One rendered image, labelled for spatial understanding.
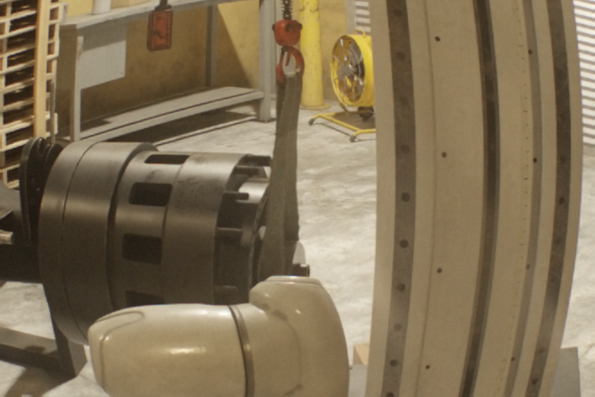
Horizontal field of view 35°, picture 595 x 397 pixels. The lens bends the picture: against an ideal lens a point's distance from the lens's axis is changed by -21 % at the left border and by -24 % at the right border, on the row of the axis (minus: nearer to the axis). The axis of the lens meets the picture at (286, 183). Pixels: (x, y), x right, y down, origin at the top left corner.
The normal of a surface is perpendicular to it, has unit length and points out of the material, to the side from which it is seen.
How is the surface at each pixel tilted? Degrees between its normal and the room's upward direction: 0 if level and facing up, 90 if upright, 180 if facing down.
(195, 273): 76
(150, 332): 37
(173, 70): 90
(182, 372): 81
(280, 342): 61
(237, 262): 67
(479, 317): 90
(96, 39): 90
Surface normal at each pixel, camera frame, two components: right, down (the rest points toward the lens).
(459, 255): -0.18, 0.25
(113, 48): 0.76, 0.15
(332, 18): -0.65, 0.20
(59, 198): -0.19, -0.49
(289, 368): 0.32, -0.07
